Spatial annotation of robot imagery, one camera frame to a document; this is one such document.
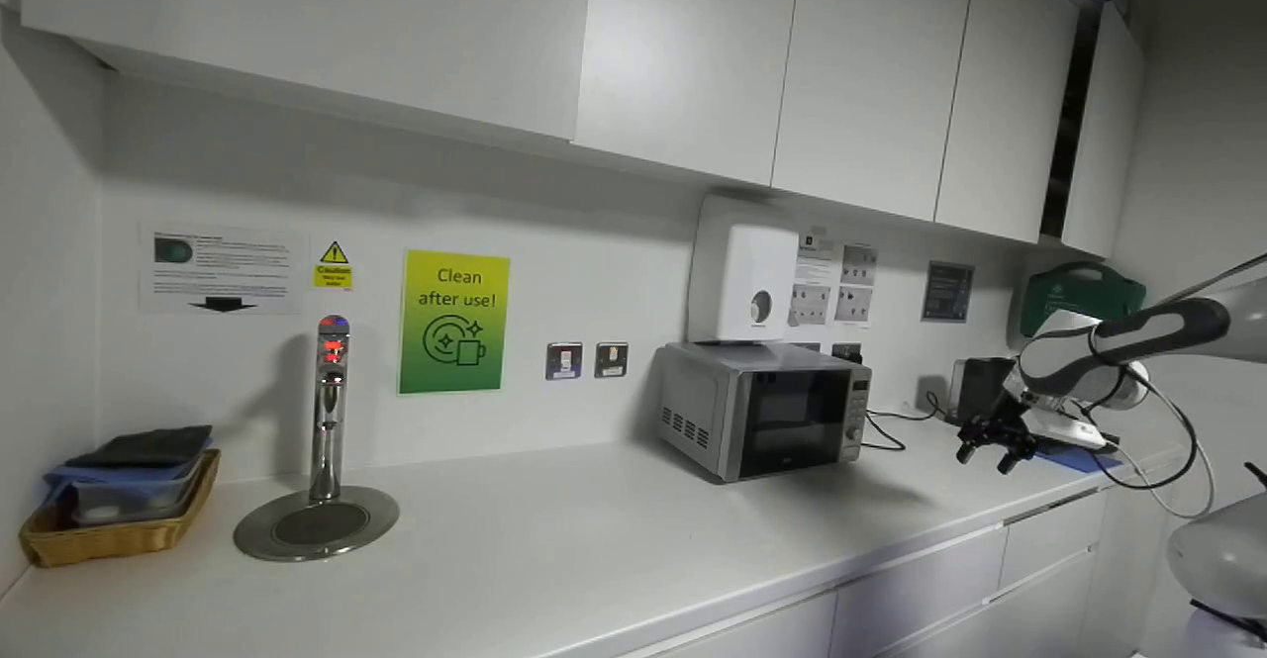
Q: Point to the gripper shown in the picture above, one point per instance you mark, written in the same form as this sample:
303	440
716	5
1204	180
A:
1012	413

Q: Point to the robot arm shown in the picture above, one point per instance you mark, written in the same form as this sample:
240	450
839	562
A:
1168	329

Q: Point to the microwave door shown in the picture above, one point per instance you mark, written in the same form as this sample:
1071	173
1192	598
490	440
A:
792	422

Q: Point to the silver microwave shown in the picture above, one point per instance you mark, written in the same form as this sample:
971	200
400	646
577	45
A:
752	411

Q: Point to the black toaster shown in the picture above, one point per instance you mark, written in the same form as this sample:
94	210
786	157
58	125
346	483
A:
980	389

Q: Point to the blue mat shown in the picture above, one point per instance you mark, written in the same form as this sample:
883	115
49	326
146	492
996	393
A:
1084	460

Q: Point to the white drawer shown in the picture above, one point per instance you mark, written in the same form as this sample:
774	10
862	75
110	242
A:
1051	537
916	594

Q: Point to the dark framed notice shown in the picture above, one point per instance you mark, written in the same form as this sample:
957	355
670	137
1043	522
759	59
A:
947	292

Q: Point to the green first aid bag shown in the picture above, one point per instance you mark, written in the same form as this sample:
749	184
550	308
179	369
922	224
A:
1074	294

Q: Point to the white instruction poster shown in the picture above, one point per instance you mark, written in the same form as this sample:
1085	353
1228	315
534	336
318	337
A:
814	282
857	284

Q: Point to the white paper towel dispenser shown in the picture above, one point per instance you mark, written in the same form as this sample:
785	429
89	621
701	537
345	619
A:
737	282

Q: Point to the green and yellow sign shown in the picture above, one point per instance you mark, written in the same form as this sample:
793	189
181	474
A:
453	322

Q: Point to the chrome hot water tap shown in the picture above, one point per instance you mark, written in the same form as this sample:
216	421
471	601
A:
330	411

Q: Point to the yellow caution sticker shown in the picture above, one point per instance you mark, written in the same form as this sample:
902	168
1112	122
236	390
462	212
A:
334	267

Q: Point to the white notice with arrow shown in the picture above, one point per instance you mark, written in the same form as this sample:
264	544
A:
223	267

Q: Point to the dark grey cloth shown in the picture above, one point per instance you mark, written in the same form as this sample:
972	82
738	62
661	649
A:
148	446

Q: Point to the clear plastic container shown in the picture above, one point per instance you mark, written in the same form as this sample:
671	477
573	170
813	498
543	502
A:
129	500

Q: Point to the wicker basket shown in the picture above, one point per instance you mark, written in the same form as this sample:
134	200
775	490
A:
109	539

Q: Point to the metal wall socket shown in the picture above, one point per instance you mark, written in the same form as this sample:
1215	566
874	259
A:
563	361
611	359
846	351

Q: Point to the wall cabinet door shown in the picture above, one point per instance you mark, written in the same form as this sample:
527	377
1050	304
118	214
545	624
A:
1104	134
1005	104
688	54
346	15
871	74

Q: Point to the white wall cabinet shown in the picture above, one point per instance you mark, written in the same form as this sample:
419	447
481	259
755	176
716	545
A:
693	45

